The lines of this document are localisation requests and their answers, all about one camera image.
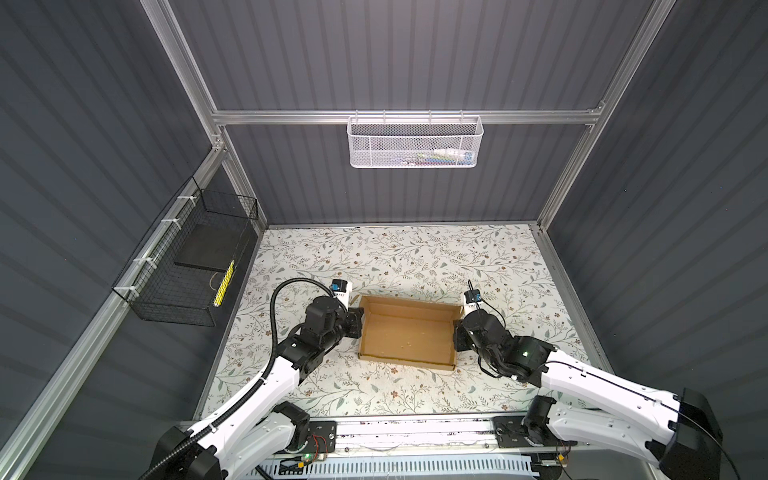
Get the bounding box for brown cardboard box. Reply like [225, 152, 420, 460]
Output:
[358, 296, 462, 371]

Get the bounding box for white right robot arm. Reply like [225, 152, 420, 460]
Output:
[454, 307, 727, 479]

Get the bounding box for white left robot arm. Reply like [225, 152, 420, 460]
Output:
[140, 294, 364, 479]

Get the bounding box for black foam pad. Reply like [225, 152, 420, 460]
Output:
[174, 224, 241, 273]

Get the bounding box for items in white basket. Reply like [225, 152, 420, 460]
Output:
[401, 148, 476, 167]

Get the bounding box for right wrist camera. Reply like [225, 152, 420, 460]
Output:
[463, 289, 483, 316]

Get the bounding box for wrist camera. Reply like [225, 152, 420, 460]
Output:
[463, 289, 483, 316]
[331, 279, 352, 308]

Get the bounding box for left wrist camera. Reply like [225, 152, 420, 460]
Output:
[331, 279, 352, 308]

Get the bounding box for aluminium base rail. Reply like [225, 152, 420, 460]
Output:
[251, 409, 655, 457]

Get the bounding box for white vented cable duct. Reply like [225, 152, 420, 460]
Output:
[261, 454, 540, 479]

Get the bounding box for black wire mesh basket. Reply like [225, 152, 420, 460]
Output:
[113, 180, 259, 327]

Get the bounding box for white wire mesh basket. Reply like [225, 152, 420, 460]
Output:
[346, 120, 484, 169]

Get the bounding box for aluminium horizontal frame bar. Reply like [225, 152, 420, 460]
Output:
[212, 108, 602, 126]

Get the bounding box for aluminium right corner post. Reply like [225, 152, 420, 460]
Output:
[537, 0, 676, 232]

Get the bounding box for aluminium frame corner post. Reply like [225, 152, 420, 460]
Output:
[140, 0, 269, 235]

